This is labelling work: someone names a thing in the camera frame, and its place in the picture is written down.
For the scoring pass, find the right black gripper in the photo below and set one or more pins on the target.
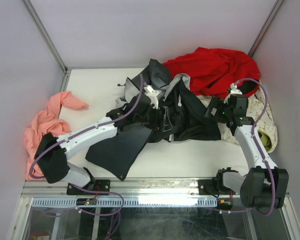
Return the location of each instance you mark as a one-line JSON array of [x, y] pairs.
[[216, 102]]

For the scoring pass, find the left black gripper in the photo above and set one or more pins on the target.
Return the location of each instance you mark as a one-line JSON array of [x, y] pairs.
[[155, 125]]

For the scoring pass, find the dark grey zip jacket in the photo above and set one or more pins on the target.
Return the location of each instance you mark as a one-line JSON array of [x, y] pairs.
[[184, 114]]

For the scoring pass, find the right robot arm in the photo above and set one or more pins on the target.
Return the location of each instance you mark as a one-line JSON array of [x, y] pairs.
[[265, 185]]

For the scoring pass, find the red jacket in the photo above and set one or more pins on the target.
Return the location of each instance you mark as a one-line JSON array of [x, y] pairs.
[[213, 70]]

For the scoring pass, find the cream patterned garment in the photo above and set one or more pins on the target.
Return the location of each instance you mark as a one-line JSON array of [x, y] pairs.
[[266, 128]]

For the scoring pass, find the pink cloth garment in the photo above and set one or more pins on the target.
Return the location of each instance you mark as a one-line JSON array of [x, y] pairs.
[[48, 121]]

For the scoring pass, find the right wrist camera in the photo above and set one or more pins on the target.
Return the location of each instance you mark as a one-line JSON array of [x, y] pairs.
[[232, 90]]

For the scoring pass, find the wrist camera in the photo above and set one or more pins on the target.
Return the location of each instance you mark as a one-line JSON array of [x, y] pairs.
[[232, 90], [153, 95]]

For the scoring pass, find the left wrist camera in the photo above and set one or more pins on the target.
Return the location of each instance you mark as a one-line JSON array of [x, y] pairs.
[[153, 95]]

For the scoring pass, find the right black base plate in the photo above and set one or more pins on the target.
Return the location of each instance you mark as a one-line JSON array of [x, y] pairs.
[[213, 187]]

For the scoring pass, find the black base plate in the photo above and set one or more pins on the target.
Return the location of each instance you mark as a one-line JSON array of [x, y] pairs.
[[213, 187], [94, 186]]

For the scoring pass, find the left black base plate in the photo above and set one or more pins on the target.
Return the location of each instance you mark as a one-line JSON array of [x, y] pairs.
[[94, 186]]

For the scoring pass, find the white slotted cable duct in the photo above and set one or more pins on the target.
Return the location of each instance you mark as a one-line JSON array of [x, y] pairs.
[[127, 202]]

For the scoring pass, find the right aluminium corner post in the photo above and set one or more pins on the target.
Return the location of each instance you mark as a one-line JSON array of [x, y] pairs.
[[265, 27]]

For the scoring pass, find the aluminium corner post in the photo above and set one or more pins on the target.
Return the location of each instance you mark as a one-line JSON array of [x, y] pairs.
[[265, 27], [44, 34]]

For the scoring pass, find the aluminium front rail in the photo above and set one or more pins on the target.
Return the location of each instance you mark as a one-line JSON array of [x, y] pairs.
[[131, 186]]

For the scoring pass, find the left aluminium corner post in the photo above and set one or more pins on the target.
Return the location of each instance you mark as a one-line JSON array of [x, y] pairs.
[[44, 34]]

